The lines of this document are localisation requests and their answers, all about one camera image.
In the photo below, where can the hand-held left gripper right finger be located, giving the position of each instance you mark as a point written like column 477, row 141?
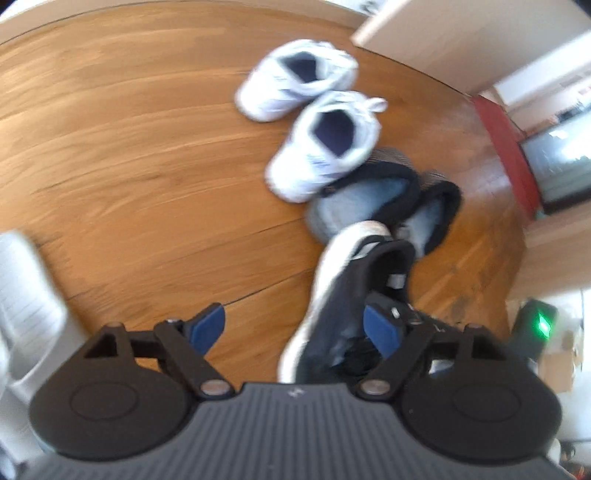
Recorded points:
column 383, row 332

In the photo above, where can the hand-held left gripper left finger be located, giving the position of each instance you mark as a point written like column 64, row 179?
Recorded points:
column 207, row 327

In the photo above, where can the black fuzzy slipper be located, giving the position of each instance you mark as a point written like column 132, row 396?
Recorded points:
column 360, row 203
column 429, row 217

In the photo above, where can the dark glass panel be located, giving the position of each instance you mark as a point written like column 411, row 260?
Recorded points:
column 558, row 166

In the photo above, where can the white sneaker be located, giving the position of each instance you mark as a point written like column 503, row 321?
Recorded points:
column 291, row 78
column 323, row 143

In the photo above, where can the black sneaker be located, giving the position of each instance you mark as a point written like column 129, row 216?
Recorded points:
column 341, row 295

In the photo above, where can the beige wooden door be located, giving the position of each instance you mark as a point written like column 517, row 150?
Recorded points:
column 461, row 37

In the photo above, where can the white ribbed object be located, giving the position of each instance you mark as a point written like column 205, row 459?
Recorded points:
column 27, row 332

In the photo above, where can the red floor mat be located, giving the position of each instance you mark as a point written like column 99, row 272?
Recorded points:
column 508, row 152

